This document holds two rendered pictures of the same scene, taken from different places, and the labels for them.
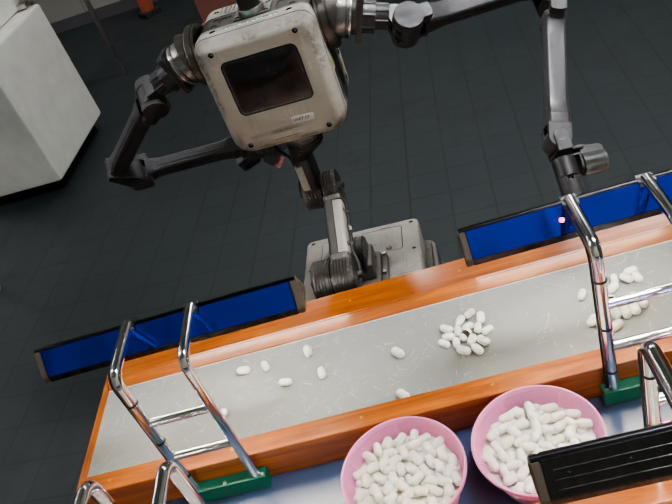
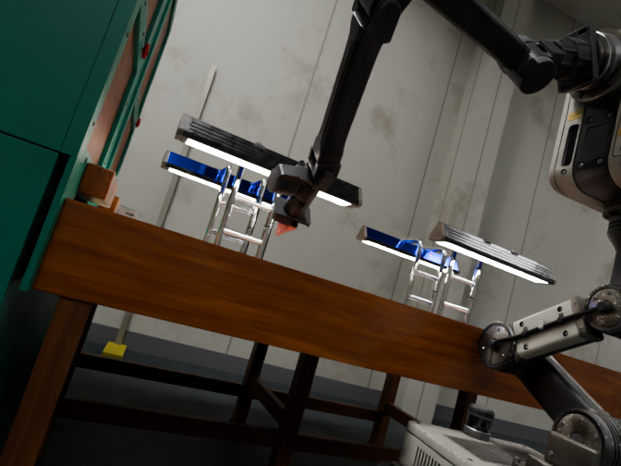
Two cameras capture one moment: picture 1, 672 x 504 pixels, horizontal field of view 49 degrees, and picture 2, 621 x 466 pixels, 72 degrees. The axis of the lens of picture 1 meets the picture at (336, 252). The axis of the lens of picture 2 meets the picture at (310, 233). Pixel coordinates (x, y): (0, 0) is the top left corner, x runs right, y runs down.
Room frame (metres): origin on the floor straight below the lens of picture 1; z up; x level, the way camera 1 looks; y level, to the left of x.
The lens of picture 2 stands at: (2.32, -1.12, 0.72)
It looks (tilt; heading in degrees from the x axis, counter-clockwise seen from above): 8 degrees up; 148
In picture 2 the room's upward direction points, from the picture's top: 17 degrees clockwise
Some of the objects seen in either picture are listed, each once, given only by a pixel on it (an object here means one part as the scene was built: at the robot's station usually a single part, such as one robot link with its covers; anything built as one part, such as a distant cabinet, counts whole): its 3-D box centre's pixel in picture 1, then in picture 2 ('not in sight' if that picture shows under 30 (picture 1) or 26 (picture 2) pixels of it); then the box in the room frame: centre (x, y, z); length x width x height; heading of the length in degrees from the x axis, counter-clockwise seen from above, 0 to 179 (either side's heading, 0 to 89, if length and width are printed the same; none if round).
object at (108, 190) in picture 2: not in sight; (100, 188); (1.10, -0.99, 0.83); 0.30 x 0.06 x 0.07; 170
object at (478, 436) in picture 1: (540, 451); not in sight; (0.89, -0.23, 0.72); 0.27 x 0.27 x 0.10
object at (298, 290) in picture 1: (167, 325); (496, 254); (1.29, 0.40, 1.08); 0.62 x 0.08 x 0.07; 80
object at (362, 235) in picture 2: not in sight; (410, 251); (0.74, 0.51, 1.08); 0.62 x 0.08 x 0.07; 80
